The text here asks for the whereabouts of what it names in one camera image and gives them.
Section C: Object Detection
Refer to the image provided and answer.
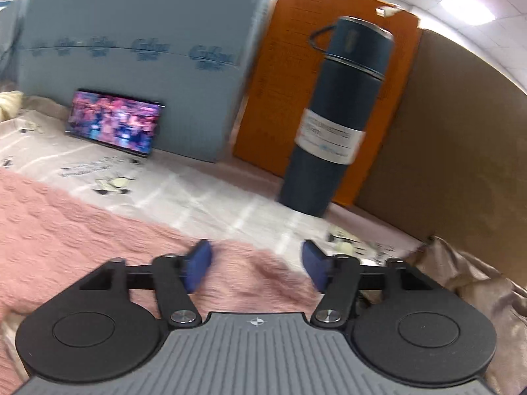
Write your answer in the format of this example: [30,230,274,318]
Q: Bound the blue-grey foam box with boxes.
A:
[0,0,274,163]

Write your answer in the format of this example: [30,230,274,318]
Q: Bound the pink knitted sweater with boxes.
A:
[0,170,326,383]

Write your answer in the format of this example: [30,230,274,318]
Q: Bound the orange cardboard box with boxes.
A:
[233,0,423,207]

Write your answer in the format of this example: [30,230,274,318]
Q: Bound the dark blue thermos bottle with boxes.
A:
[277,15,396,219]

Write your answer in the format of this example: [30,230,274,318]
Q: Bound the smartphone with lit screen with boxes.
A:
[65,88,166,158]

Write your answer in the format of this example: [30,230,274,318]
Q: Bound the beige satin cloth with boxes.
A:
[405,235,527,395]

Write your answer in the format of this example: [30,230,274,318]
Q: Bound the printed bedsheet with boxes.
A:
[0,91,429,272]

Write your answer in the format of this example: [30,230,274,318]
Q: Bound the cream cloth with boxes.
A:
[0,91,24,121]

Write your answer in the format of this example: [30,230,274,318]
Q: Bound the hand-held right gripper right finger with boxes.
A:
[302,240,443,329]

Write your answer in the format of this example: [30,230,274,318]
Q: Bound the ceiling light panels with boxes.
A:
[438,0,497,22]

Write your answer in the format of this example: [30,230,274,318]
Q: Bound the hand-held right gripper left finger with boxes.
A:
[78,239,213,326]

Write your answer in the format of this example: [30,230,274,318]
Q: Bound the large brown cardboard box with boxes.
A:
[354,29,527,264]

